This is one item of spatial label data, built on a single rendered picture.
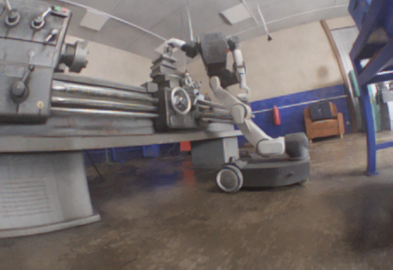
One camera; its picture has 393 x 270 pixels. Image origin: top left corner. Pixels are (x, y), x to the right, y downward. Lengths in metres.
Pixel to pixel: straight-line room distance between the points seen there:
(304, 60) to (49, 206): 5.45
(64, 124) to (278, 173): 1.30
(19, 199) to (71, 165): 0.35
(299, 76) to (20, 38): 5.24
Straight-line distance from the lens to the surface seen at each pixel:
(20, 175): 0.93
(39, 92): 0.86
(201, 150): 2.28
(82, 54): 1.30
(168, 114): 1.17
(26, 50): 1.10
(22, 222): 0.99
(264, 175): 1.13
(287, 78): 5.03
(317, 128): 4.06
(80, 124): 1.03
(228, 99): 1.38
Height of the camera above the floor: 0.40
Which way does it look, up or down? 6 degrees up
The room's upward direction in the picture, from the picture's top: 6 degrees counter-clockwise
